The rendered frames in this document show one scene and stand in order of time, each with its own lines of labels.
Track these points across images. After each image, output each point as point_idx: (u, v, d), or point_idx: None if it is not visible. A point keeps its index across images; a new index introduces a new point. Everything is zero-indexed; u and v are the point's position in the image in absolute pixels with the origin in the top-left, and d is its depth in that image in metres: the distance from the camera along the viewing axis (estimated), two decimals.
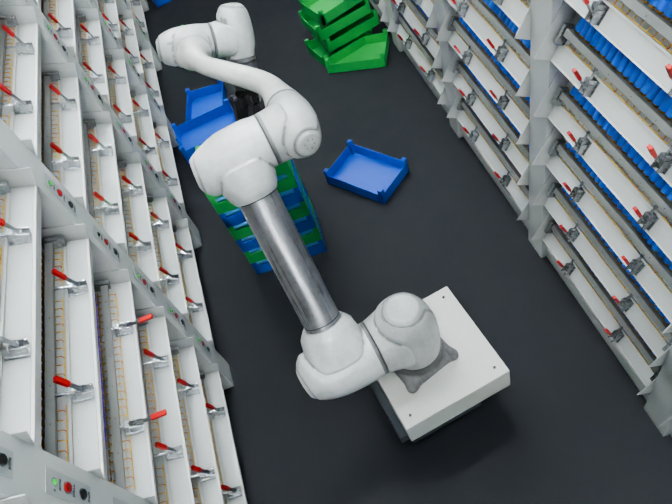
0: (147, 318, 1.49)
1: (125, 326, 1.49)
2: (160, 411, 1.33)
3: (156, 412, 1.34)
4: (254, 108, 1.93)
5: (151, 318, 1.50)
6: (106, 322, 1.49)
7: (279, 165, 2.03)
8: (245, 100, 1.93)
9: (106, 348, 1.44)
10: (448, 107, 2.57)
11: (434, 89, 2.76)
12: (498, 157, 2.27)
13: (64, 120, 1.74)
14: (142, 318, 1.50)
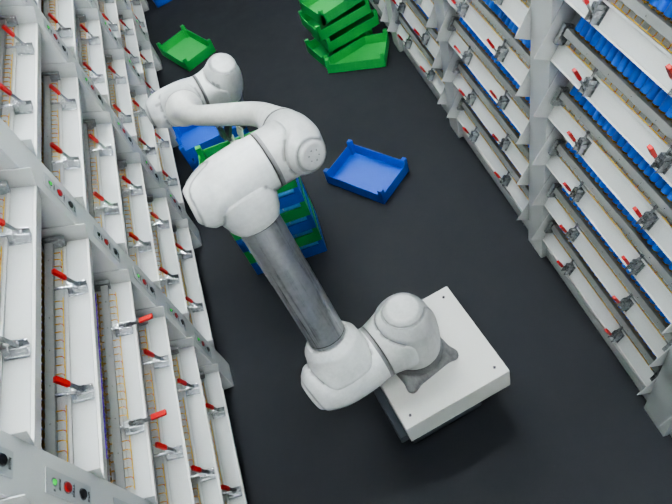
0: (147, 318, 1.49)
1: (125, 326, 1.49)
2: (160, 411, 1.33)
3: (156, 412, 1.34)
4: None
5: (151, 318, 1.50)
6: (106, 322, 1.49)
7: None
8: None
9: (106, 348, 1.44)
10: (448, 107, 2.57)
11: (434, 89, 2.76)
12: (498, 157, 2.27)
13: (64, 120, 1.74)
14: (142, 318, 1.50)
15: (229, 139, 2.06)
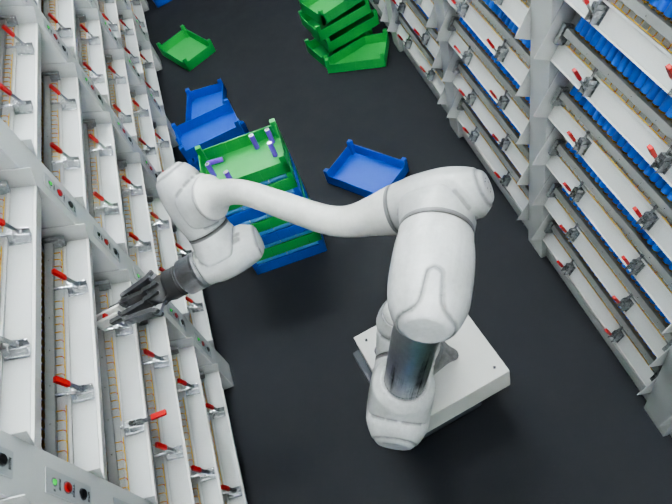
0: None
1: (123, 328, 1.49)
2: (160, 411, 1.33)
3: (156, 412, 1.34)
4: (143, 302, 1.42)
5: (105, 317, 1.44)
6: None
7: (279, 165, 2.03)
8: (151, 289, 1.43)
9: (98, 350, 1.44)
10: (448, 107, 2.57)
11: (434, 89, 2.76)
12: (498, 157, 2.27)
13: (64, 120, 1.74)
14: None
15: (108, 321, 1.44)
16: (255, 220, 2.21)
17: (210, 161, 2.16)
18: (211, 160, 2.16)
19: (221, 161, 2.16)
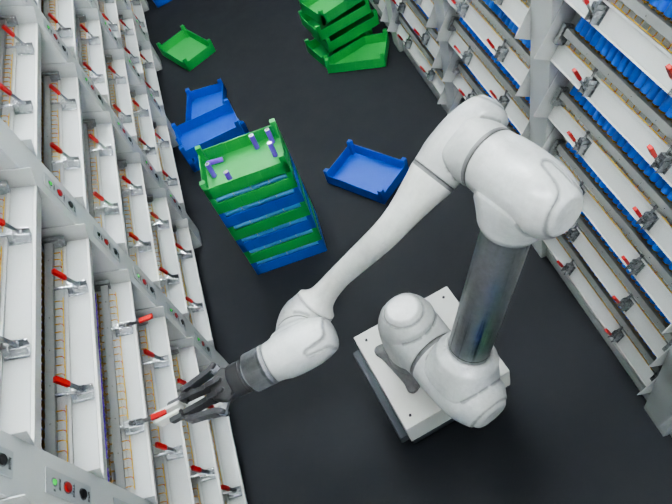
0: (147, 318, 1.49)
1: (125, 326, 1.49)
2: (160, 411, 1.33)
3: (156, 412, 1.34)
4: (206, 400, 1.31)
5: (151, 318, 1.50)
6: (106, 322, 1.49)
7: (279, 165, 2.03)
8: (215, 385, 1.33)
9: (106, 348, 1.44)
10: (448, 107, 2.57)
11: (434, 89, 2.76)
12: None
13: (64, 120, 1.74)
14: (142, 318, 1.50)
15: (168, 419, 1.34)
16: (255, 220, 2.21)
17: (210, 161, 2.16)
18: (211, 160, 2.16)
19: (221, 161, 2.16)
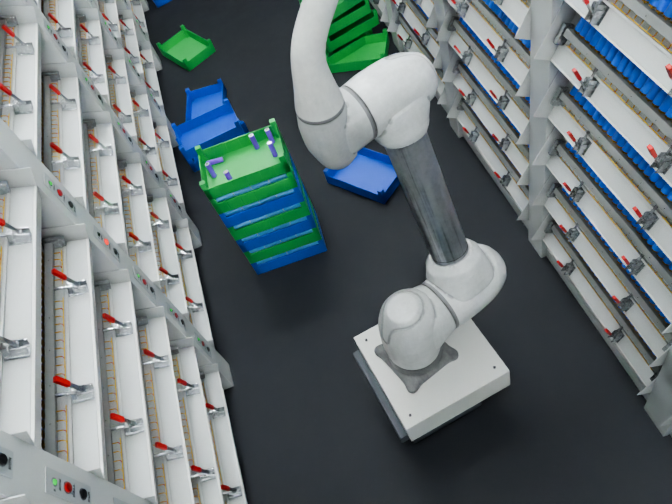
0: (106, 319, 1.45)
1: (123, 328, 1.49)
2: (113, 416, 1.29)
3: (116, 416, 1.30)
4: None
5: (105, 317, 1.44)
6: (97, 323, 1.49)
7: (279, 165, 2.03)
8: None
9: None
10: (448, 107, 2.57)
11: None
12: (498, 157, 2.27)
13: (64, 120, 1.74)
14: (109, 319, 1.46)
15: None
16: (255, 220, 2.21)
17: (210, 161, 2.16)
18: (211, 160, 2.16)
19: (221, 161, 2.16)
